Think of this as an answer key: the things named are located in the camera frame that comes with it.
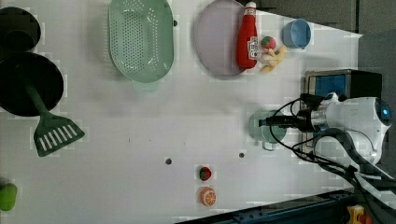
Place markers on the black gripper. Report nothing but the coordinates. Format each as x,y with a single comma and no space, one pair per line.
286,122

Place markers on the green mug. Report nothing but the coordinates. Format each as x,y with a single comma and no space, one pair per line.
265,134

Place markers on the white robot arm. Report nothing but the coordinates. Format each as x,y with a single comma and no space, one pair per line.
347,138

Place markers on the silver toaster oven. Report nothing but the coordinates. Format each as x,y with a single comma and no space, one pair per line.
346,83

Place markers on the yellow toy banana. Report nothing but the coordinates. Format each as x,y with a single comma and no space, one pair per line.
272,59

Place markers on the blue cup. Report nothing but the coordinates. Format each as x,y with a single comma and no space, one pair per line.
296,34

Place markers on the red ketchup bottle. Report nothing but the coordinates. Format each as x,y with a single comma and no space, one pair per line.
247,48

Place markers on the yellow red emergency button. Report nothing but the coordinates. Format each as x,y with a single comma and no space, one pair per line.
357,215

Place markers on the small toy strawberry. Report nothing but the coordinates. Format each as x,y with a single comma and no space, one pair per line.
205,173

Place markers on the toy orange half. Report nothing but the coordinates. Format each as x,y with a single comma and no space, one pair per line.
208,196

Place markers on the lilac plate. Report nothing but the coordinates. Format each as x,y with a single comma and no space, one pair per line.
215,36

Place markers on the green perforated colander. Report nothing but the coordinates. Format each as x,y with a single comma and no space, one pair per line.
141,40

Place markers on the green slotted spatula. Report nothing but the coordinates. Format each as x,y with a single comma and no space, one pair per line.
52,132

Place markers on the black frying pan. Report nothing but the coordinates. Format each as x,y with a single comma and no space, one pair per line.
27,69

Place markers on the green toy pepper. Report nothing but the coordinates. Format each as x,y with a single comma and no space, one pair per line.
8,194

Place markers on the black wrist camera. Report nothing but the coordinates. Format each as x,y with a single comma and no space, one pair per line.
312,101

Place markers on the blue metal table frame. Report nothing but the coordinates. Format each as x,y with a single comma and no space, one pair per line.
325,208

